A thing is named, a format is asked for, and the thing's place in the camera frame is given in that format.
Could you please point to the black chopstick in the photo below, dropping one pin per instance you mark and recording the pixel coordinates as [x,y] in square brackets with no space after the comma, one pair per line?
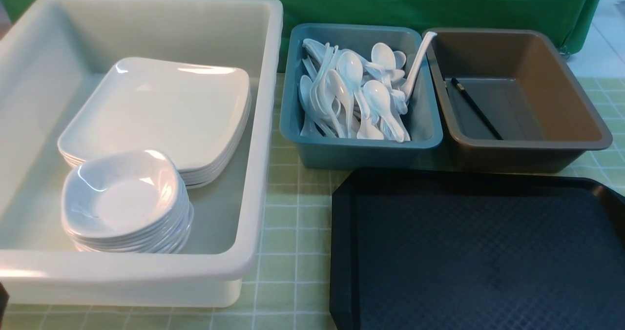
[473,105]

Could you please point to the white square rice plate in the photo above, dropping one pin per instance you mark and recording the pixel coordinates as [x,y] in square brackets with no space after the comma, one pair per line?
[151,75]

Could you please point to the pile of white spoons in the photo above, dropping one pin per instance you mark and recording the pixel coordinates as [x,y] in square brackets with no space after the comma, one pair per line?
[330,109]

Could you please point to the white ladle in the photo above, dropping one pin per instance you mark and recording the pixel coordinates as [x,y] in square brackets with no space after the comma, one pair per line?
[410,80]

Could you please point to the green checkered tablecloth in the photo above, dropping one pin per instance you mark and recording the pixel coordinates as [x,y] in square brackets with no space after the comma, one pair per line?
[289,289]

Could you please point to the white soup spoon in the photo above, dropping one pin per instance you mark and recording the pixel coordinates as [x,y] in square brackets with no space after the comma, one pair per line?
[350,68]

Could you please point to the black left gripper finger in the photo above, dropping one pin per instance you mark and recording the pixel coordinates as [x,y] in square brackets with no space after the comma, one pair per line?
[4,298]

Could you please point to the teal plastic bin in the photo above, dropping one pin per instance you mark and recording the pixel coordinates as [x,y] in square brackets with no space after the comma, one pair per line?
[422,119]

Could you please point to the brown plastic bin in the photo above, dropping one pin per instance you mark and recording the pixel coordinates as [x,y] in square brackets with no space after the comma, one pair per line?
[523,85]

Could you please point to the large white plastic tub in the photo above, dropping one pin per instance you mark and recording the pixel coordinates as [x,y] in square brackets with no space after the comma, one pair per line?
[52,59]

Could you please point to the black serving tray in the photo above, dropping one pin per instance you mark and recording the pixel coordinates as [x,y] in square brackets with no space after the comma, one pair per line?
[441,250]

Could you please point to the stack of white small bowls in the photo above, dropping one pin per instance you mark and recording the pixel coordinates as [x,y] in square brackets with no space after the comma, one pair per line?
[130,202]

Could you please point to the stack of white square plates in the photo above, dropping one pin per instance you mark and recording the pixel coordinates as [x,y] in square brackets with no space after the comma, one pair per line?
[229,149]

